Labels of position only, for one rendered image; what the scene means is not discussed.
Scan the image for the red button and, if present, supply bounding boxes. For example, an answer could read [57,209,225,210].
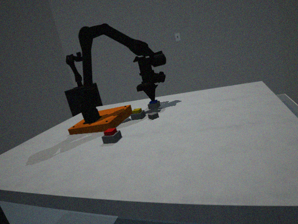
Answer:
[102,128,122,144]

